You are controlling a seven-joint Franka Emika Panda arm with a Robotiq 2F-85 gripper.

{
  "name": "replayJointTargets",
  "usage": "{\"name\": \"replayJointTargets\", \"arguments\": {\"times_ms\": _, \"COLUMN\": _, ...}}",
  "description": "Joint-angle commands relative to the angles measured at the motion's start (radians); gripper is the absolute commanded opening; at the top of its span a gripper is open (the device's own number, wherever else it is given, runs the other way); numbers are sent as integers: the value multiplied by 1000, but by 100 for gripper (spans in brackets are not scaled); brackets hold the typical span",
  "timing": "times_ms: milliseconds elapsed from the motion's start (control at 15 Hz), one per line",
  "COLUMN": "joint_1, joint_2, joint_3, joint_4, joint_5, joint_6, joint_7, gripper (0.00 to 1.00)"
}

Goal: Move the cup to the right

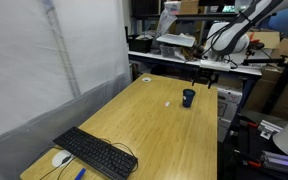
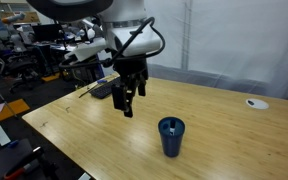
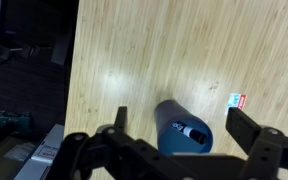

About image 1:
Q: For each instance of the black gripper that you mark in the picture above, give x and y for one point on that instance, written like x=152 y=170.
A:
x=205 y=73

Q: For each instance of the dark blue plastic cup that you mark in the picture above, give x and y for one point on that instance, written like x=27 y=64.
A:
x=188 y=98

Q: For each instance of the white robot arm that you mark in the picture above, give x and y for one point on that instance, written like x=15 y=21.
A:
x=232 y=38

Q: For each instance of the white case with labels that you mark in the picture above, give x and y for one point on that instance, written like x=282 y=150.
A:
x=229 y=106

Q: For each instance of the white workbench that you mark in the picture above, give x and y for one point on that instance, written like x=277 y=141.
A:
x=170 y=58

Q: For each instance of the small white scrap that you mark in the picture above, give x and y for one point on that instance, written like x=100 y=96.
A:
x=166 y=104

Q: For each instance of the clear plastic bin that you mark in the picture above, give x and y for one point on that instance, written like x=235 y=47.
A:
x=170 y=51

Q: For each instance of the white flat tray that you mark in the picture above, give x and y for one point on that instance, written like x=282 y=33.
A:
x=175 y=39

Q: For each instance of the tape roll on table corner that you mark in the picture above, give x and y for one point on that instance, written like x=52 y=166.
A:
x=146 y=79

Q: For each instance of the blue metal shelf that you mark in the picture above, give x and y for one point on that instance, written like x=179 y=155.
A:
x=184 y=16

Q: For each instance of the clear plastic bag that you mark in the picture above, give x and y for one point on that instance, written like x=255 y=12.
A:
x=165 y=21

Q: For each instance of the black storage bin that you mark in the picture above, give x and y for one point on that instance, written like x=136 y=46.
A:
x=140 y=44

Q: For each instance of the small cardboard box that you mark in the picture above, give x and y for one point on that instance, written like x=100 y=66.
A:
x=189 y=6

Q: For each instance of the cardboard box with orange mark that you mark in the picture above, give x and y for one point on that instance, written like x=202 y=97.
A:
x=267 y=38

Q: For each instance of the black computer keyboard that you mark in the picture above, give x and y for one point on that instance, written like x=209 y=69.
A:
x=94 y=151

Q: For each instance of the blue marker pen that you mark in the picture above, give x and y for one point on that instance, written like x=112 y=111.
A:
x=80 y=173

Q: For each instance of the white computer mouse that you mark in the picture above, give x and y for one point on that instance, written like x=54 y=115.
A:
x=59 y=158

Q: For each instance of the white fabric backdrop curtain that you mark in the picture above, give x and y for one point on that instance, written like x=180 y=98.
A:
x=27 y=66

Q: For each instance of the black external camera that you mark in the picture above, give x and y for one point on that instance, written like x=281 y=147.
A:
x=258 y=45

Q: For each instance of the black camera stand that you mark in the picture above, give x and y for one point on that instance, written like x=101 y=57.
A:
x=279 y=83

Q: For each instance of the silver metal bracket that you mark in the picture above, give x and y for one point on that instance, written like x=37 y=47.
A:
x=269 y=128

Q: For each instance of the aluminium rail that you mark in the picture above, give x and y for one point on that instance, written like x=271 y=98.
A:
x=280 y=163

